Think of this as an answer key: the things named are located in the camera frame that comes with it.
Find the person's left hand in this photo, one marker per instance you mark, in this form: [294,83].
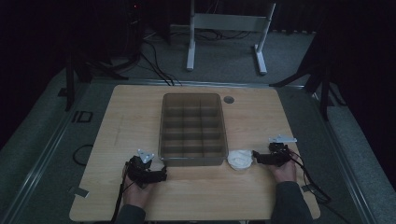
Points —
[137,193]

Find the person's right hand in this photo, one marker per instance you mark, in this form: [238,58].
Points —
[285,173]

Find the round table grommet hole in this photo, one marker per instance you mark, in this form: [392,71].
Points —
[229,99]

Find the white desk frame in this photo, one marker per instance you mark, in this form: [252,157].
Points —
[229,22]

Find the black stand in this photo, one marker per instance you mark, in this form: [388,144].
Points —
[320,77]
[73,77]

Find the clear divided storage box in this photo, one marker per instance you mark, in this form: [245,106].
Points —
[193,130]

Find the white round container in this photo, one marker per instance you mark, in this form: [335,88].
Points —
[240,160]

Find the grey tape piece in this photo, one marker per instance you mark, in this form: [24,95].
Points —
[308,188]
[79,192]

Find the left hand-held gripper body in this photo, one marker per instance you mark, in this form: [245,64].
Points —
[138,170]

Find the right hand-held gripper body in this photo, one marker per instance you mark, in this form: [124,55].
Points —
[280,150]

